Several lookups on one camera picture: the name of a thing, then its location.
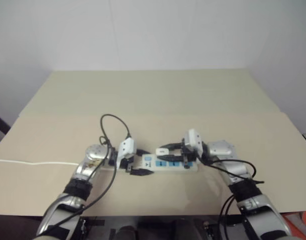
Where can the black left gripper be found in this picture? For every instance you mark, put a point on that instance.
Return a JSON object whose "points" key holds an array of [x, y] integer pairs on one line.
{"points": [[126, 164]]}

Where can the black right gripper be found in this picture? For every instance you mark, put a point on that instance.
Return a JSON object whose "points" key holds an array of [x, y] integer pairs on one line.
{"points": [[186, 159]]}

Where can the white charger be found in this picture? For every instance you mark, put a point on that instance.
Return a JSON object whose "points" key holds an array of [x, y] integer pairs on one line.
{"points": [[161, 151]]}

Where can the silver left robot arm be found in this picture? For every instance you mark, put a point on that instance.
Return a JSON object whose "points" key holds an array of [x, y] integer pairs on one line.
{"points": [[93, 156]]}

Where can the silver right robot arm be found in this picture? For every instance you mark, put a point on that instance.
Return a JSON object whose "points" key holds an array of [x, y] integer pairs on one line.
{"points": [[239, 168]]}

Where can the white power strip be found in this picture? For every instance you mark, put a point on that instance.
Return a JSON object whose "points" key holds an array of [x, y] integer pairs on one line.
{"points": [[173, 167]]}

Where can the orange object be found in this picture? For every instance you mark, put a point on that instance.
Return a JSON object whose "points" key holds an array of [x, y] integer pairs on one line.
{"points": [[301, 225]]}

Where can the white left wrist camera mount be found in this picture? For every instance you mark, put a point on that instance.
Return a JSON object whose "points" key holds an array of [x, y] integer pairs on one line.
{"points": [[126, 146]]}

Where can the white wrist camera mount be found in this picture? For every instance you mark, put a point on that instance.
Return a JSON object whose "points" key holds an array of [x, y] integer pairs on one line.
{"points": [[193, 140], [126, 146]]}

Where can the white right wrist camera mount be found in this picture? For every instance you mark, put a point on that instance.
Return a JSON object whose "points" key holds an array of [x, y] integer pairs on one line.
{"points": [[193, 140]]}

